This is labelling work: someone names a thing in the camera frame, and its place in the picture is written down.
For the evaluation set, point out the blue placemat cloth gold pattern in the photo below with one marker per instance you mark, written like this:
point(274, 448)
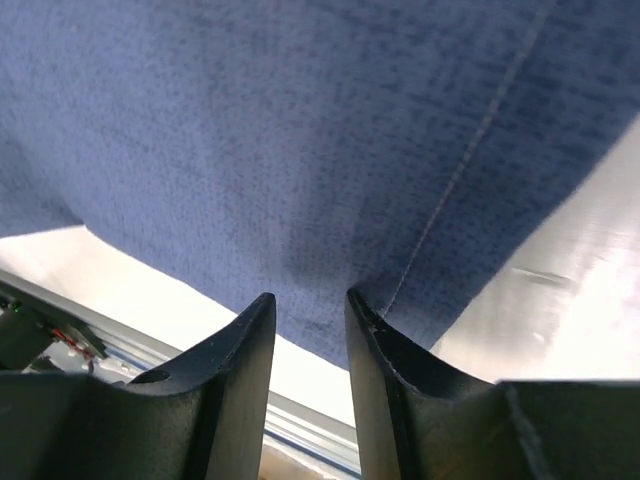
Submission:
point(405, 148)

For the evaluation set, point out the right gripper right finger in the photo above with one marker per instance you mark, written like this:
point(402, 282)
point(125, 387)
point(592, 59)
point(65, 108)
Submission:
point(418, 417)

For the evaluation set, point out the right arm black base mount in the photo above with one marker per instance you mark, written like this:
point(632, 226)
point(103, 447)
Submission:
point(29, 326)

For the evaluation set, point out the aluminium rail base frame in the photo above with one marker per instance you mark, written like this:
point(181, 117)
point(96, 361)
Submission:
point(298, 442)

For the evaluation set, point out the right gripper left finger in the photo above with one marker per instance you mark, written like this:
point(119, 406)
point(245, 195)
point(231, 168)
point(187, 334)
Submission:
point(200, 415)

